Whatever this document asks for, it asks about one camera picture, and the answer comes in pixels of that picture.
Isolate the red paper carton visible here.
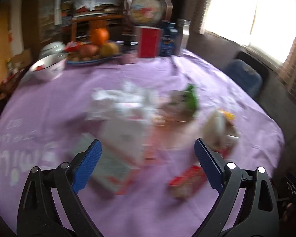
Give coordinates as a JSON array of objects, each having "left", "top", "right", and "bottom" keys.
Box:
[{"left": 168, "top": 163, "right": 207, "bottom": 199}]

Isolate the green snack wrapper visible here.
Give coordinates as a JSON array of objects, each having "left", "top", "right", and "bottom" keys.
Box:
[{"left": 169, "top": 84, "right": 198, "bottom": 117}]

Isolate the white plastic bag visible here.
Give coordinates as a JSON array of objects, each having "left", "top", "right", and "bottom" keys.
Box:
[{"left": 86, "top": 81, "right": 159, "bottom": 125}]

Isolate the small red white box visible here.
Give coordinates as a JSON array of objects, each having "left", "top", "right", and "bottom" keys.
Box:
[{"left": 72, "top": 132, "right": 140, "bottom": 195}]

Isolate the purple tablecloth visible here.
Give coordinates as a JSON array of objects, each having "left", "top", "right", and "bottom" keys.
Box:
[{"left": 0, "top": 51, "right": 285, "bottom": 236}]

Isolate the blue fruit plate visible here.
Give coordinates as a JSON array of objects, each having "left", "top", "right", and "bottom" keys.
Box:
[{"left": 62, "top": 53, "right": 121, "bottom": 66}]

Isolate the blue cushioned office chair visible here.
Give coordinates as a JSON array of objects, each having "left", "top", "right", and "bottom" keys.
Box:
[{"left": 223, "top": 51, "right": 270, "bottom": 98}]

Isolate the white floral bowl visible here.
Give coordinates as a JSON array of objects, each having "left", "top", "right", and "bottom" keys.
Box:
[{"left": 29, "top": 53, "right": 67, "bottom": 81}]

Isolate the red apple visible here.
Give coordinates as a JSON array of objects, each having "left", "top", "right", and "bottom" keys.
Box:
[{"left": 78, "top": 44, "right": 99, "bottom": 57}]

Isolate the yellow pear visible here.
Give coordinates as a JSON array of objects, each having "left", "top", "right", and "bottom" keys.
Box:
[{"left": 99, "top": 42, "right": 120, "bottom": 58}]

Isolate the white lidded ceramic pot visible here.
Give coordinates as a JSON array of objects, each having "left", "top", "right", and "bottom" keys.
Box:
[{"left": 39, "top": 41, "right": 66, "bottom": 59}]

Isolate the dark supplement bottle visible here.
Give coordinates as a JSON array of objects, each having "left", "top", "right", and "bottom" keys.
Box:
[{"left": 121, "top": 41, "right": 138, "bottom": 64}]

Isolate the orange fruit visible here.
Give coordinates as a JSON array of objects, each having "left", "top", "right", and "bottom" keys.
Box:
[{"left": 90, "top": 28, "right": 110, "bottom": 46}]

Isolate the red flat box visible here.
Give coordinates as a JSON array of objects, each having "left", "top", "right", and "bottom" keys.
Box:
[{"left": 136, "top": 26, "right": 163, "bottom": 58}]

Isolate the blue fish oil bottle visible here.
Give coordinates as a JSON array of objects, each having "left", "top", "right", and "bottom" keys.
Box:
[{"left": 159, "top": 21, "right": 178, "bottom": 57}]

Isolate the silver metal bottle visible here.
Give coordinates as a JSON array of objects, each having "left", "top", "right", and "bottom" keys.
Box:
[{"left": 174, "top": 19, "right": 190, "bottom": 56}]

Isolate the round framed embroidery picture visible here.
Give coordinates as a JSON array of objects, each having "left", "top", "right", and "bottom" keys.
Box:
[{"left": 125, "top": 0, "right": 173, "bottom": 27}]

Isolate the wooden glass cabinet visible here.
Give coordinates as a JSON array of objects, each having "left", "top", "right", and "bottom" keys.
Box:
[{"left": 21, "top": 0, "right": 58, "bottom": 59}]

